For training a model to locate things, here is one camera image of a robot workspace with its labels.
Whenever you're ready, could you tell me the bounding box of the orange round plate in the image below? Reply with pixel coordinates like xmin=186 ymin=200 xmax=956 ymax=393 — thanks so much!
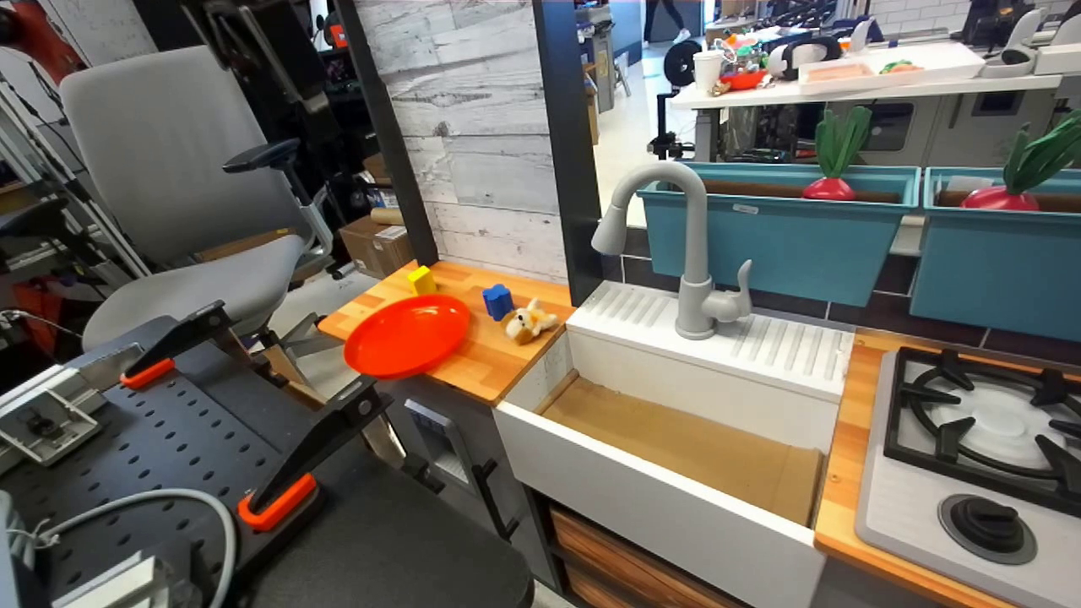
xmin=341 ymin=294 xmax=475 ymax=383

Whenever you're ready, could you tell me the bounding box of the grey toy faucet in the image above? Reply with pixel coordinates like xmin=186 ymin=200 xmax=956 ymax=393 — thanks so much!
xmin=587 ymin=159 xmax=757 ymax=344

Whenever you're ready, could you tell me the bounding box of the white toy sink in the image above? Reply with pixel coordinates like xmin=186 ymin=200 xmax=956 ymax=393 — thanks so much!
xmin=490 ymin=279 xmax=859 ymax=608

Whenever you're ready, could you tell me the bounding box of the red toy radish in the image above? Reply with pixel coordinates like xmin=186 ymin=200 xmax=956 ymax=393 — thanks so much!
xmin=958 ymin=113 xmax=1081 ymax=217
xmin=798 ymin=101 xmax=876 ymax=202

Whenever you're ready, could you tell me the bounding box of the grey toy stove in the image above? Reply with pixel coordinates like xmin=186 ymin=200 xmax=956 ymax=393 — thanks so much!
xmin=855 ymin=343 xmax=1081 ymax=608

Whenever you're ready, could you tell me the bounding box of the cardboard box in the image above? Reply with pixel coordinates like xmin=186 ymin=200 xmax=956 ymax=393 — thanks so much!
xmin=333 ymin=210 xmax=417 ymax=282

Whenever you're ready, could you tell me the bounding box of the white wood backdrop panel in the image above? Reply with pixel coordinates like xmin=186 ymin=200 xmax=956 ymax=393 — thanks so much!
xmin=356 ymin=0 xmax=572 ymax=288

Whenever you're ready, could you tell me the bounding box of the teal planter box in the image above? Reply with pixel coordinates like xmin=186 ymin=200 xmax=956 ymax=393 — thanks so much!
xmin=636 ymin=159 xmax=927 ymax=312
xmin=905 ymin=167 xmax=1081 ymax=344

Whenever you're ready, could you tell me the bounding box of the wooden drawer front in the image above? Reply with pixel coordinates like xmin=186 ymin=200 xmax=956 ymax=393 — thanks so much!
xmin=547 ymin=505 xmax=745 ymax=608

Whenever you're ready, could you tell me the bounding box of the white paper cup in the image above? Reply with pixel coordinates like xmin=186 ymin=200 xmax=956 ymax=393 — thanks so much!
xmin=690 ymin=49 xmax=727 ymax=98

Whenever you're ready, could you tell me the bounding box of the red bowl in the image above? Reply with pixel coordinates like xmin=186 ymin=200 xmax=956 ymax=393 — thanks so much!
xmin=718 ymin=69 xmax=771 ymax=95

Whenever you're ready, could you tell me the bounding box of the wooden stove countertop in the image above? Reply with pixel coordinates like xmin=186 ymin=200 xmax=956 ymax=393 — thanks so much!
xmin=813 ymin=329 xmax=1081 ymax=608

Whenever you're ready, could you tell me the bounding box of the white background table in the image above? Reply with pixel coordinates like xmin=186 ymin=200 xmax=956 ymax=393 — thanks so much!
xmin=668 ymin=41 xmax=1081 ymax=168

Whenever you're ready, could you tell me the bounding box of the grey office chair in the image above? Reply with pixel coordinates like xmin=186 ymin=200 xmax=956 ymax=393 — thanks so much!
xmin=58 ymin=45 xmax=341 ymax=356

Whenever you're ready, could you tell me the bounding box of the black perforated board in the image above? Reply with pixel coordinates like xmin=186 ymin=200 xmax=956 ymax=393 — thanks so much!
xmin=0 ymin=343 xmax=341 ymax=602

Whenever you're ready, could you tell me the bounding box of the black burner grate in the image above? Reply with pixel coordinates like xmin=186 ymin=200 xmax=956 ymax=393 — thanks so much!
xmin=880 ymin=344 xmax=1081 ymax=522

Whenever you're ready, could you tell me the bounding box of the black stove knob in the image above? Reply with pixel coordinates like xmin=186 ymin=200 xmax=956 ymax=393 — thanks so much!
xmin=936 ymin=489 xmax=1039 ymax=569

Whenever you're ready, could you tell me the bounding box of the black vertical post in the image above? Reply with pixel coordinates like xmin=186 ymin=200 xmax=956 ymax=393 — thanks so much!
xmin=529 ymin=0 xmax=608 ymax=308

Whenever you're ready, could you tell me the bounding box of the black clamp orange handle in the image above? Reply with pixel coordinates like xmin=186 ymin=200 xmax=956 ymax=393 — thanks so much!
xmin=63 ymin=300 xmax=236 ymax=397
xmin=234 ymin=383 xmax=384 ymax=536

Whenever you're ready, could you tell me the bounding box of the grey cable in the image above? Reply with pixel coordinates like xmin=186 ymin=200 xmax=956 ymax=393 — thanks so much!
xmin=19 ymin=486 xmax=242 ymax=608

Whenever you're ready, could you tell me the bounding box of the silver metal bracket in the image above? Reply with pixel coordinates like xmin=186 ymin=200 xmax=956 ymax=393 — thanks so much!
xmin=0 ymin=374 xmax=106 ymax=471

